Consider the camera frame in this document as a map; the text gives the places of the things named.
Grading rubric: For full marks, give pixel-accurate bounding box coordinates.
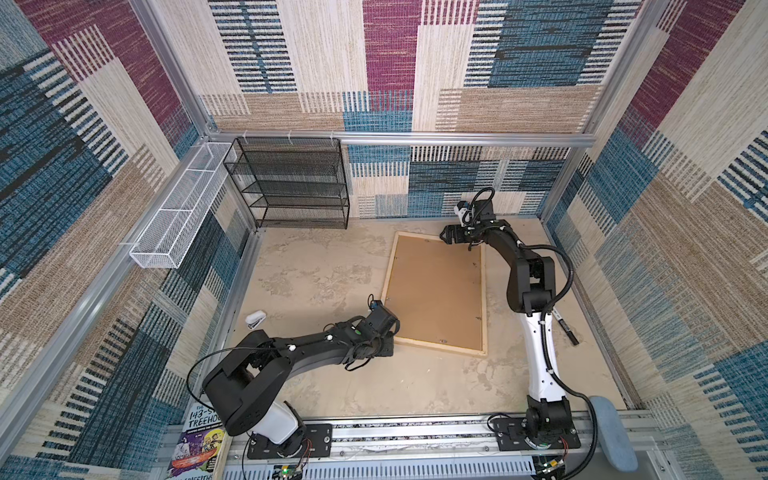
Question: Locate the black marker pen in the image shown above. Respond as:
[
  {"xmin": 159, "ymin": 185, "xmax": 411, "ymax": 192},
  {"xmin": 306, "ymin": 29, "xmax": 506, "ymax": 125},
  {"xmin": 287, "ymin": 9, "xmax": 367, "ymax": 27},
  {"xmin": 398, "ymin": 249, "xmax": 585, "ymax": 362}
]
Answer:
[{"xmin": 552, "ymin": 309, "xmax": 580, "ymax": 346}]

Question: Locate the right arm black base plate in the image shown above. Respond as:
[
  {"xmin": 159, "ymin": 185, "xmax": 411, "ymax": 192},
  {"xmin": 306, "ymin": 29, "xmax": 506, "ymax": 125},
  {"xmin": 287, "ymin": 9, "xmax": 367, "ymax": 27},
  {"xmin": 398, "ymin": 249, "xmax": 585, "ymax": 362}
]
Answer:
[{"xmin": 486, "ymin": 415, "xmax": 582, "ymax": 452}]

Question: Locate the black wire mesh shelf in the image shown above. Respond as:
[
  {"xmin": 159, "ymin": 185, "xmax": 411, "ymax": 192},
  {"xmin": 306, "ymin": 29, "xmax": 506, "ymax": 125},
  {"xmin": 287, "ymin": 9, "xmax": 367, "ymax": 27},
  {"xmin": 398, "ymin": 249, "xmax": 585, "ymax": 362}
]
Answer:
[{"xmin": 223, "ymin": 137, "xmax": 350, "ymax": 229}]

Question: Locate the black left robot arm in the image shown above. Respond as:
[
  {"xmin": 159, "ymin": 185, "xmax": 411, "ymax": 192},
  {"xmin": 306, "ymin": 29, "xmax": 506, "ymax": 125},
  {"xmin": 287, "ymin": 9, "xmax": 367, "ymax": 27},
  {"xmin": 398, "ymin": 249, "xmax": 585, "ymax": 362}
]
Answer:
[{"xmin": 202, "ymin": 299, "xmax": 400, "ymax": 458}]

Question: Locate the small white object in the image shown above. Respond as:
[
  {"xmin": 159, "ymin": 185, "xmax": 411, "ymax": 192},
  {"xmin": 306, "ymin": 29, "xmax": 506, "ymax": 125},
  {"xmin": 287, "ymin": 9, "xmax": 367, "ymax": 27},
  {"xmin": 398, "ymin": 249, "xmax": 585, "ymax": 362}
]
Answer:
[{"xmin": 245, "ymin": 310, "xmax": 267, "ymax": 330}]

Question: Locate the colourful treehouse book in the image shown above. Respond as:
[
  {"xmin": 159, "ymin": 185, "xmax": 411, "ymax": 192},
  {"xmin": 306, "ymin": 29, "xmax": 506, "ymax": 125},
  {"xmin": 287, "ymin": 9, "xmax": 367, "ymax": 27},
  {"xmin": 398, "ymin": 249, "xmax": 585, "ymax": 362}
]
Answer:
[{"xmin": 165, "ymin": 404, "xmax": 226, "ymax": 479}]

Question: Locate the aluminium front rail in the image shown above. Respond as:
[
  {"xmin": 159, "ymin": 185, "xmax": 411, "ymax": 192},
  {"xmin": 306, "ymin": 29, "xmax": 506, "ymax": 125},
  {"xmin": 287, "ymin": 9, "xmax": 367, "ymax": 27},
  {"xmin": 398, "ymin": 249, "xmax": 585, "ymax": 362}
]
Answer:
[{"xmin": 214, "ymin": 412, "xmax": 680, "ymax": 479}]

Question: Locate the grey blue padded object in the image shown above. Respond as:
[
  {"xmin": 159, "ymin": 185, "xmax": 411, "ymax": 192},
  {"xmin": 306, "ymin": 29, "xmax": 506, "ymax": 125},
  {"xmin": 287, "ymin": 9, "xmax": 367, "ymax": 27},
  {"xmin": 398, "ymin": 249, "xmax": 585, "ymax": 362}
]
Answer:
[{"xmin": 590, "ymin": 396, "xmax": 639, "ymax": 473}]

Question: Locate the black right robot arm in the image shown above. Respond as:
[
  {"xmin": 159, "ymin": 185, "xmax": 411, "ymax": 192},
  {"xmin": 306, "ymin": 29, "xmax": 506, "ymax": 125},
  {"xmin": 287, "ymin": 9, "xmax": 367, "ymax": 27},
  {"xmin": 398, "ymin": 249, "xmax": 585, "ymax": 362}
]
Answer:
[{"xmin": 440, "ymin": 199, "xmax": 573, "ymax": 449}]

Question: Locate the white wire mesh basket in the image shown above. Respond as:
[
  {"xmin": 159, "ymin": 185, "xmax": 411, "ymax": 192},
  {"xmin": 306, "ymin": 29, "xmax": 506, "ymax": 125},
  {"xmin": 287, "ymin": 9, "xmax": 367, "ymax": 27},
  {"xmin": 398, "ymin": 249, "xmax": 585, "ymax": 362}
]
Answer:
[{"xmin": 130, "ymin": 142, "xmax": 231, "ymax": 269}]

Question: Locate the black corrugated cable hose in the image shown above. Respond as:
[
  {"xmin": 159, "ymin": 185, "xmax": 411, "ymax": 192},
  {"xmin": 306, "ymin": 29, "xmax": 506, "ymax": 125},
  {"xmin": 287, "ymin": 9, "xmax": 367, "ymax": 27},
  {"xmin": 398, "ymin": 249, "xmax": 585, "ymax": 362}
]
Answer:
[{"xmin": 467, "ymin": 187, "xmax": 600, "ymax": 480}]

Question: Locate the light wooden picture frame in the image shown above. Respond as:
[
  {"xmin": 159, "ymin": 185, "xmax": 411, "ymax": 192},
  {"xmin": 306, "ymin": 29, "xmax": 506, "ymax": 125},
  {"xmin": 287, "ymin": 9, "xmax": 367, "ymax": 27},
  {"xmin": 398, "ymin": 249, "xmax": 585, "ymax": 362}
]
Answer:
[{"xmin": 381, "ymin": 231, "xmax": 488, "ymax": 358}]

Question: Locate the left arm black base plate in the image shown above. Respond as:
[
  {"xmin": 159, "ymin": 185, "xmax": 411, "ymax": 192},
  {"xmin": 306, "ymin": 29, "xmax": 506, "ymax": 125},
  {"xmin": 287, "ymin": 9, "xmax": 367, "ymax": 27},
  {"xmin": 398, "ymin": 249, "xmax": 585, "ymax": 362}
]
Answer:
[{"xmin": 245, "ymin": 423, "xmax": 333, "ymax": 460}]

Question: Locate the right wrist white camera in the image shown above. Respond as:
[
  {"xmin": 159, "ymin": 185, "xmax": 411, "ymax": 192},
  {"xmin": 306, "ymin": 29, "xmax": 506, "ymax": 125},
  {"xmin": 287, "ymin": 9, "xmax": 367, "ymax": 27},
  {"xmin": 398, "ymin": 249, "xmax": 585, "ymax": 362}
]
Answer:
[{"xmin": 454, "ymin": 200, "xmax": 474, "ymax": 227}]

